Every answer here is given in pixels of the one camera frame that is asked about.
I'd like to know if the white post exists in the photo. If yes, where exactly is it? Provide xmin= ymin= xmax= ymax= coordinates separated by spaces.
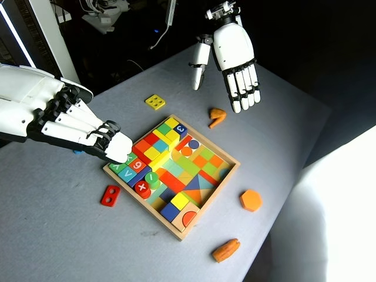
xmin=28 ymin=0 xmax=82 ymax=86

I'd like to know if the white power strip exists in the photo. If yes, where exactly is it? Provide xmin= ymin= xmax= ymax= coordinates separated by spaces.
xmin=165 ymin=0 xmax=177 ymax=26

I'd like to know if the ridged orange toy carrot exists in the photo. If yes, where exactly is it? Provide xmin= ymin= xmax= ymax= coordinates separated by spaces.
xmin=211 ymin=237 xmax=241 ymax=264

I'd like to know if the yellow four-hole block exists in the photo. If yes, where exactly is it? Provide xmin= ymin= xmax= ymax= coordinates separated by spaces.
xmin=144 ymin=93 xmax=167 ymax=112

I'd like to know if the orange toy carrot chunk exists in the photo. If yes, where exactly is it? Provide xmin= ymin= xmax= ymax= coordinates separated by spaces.
xmin=207 ymin=107 xmax=227 ymax=130

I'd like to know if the blue block with number three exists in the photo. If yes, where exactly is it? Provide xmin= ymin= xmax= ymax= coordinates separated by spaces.
xmin=173 ymin=123 xmax=189 ymax=139

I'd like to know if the red two-hole block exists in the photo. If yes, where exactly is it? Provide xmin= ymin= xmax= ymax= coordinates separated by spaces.
xmin=100 ymin=184 xmax=122 ymax=208

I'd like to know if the red cylinder with cross sign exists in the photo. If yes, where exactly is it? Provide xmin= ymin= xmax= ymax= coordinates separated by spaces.
xmin=134 ymin=179 xmax=153 ymax=200

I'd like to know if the grey table cloth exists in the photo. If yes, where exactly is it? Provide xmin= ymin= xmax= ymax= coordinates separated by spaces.
xmin=0 ymin=43 xmax=376 ymax=282

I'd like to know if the orange hexagon block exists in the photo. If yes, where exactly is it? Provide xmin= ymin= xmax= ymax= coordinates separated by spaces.
xmin=239 ymin=189 xmax=264 ymax=213

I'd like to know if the green cylinder with minus sign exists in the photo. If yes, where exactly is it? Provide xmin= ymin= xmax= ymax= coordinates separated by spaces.
xmin=143 ymin=171 xmax=162 ymax=191

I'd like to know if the wooden tray with printed bottom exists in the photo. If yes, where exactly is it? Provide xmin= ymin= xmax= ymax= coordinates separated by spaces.
xmin=102 ymin=113 xmax=241 ymax=242

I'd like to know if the white power strip cable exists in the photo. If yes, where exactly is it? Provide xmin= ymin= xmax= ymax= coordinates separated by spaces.
xmin=149 ymin=23 xmax=171 ymax=50

